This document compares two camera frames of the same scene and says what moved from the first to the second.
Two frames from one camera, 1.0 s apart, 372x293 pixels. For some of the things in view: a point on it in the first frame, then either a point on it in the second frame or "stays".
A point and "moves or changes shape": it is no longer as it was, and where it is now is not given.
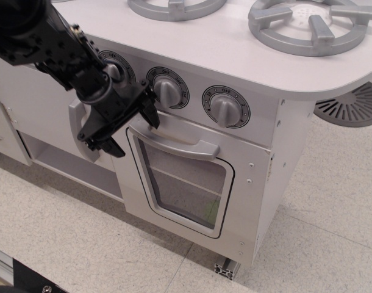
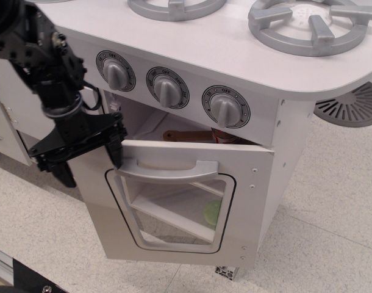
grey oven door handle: x=159 y=138 -> x=165 y=170
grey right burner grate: x=322 y=41 stays
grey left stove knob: x=119 y=69 stays
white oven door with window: x=222 y=202 moves or changes shape
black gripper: x=117 y=107 -> x=73 y=134
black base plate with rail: x=10 y=275 stays
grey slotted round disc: x=357 y=108 stays
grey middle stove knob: x=171 y=86 stays
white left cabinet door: x=6 y=140 stays
